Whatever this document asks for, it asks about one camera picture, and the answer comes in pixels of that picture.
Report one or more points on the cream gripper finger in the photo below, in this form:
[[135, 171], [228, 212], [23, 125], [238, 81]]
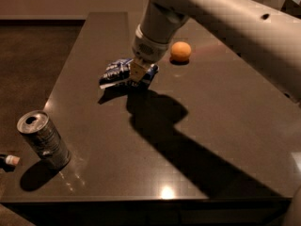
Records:
[[138, 71]]

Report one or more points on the blue chip bag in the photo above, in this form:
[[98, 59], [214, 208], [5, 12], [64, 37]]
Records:
[[117, 75]]

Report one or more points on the orange fruit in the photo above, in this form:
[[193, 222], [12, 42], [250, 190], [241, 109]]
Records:
[[180, 51]]

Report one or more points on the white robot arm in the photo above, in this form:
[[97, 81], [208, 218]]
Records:
[[267, 39]]

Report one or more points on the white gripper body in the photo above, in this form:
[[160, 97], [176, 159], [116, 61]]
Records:
[[149, 49]]

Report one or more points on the silver redbull can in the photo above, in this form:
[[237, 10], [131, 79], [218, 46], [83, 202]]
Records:
[[41, 134]]

